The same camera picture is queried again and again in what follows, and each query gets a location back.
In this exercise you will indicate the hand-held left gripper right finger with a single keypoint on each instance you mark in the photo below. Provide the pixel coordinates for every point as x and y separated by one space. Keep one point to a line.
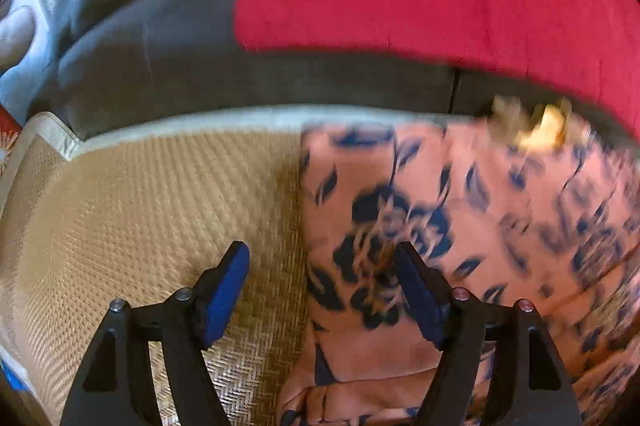
417 296

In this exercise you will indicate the white printed cloth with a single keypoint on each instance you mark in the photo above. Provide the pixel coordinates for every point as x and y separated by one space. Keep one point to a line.
30 70

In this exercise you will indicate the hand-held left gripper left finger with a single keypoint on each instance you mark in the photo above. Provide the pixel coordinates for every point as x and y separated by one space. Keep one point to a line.
227 296

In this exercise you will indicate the pink floral printed garment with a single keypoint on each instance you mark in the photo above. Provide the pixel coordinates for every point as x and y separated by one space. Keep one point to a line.
450 186

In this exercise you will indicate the woven straw mat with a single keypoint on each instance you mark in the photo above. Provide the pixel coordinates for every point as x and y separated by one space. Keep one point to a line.
125 216

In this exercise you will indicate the blue item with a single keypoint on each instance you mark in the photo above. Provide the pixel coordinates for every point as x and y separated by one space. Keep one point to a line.
12 378

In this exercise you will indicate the red patterned item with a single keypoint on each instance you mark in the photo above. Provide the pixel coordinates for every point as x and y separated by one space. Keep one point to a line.
9 140

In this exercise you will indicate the dark grey leather sofa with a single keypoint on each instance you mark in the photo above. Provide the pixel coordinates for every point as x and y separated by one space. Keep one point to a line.
150 45

